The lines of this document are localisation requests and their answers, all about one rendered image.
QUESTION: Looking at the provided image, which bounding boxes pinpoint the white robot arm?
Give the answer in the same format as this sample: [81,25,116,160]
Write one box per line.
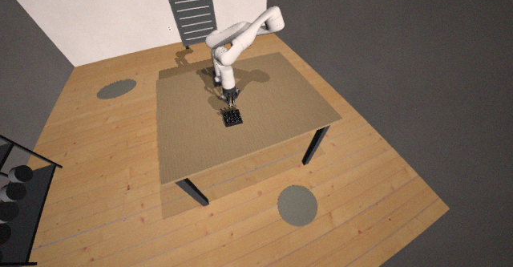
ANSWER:
[205,6,285,89]

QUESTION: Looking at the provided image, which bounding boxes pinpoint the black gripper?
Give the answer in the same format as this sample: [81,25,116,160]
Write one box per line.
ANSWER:
[219,84,240,107]

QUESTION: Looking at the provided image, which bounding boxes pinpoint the black knob box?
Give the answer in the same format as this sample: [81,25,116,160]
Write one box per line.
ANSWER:
[223,109,243,127]

